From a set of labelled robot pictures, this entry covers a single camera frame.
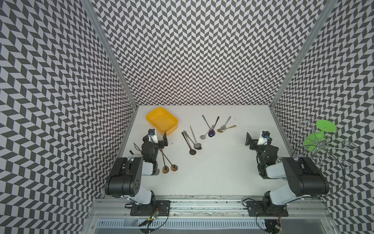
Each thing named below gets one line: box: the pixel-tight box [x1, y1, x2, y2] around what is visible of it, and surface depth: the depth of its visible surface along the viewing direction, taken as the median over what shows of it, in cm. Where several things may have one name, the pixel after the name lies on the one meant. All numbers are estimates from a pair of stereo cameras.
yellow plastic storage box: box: [146, 107, 179, 136], surface depth 111 cm
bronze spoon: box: [159, 148, 169, 174], surface depth 87 cm
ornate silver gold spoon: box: [183, 130, 203, 150], surface depth 98 cm
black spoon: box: [181, 131, 197, 156], surface depth 96 cm
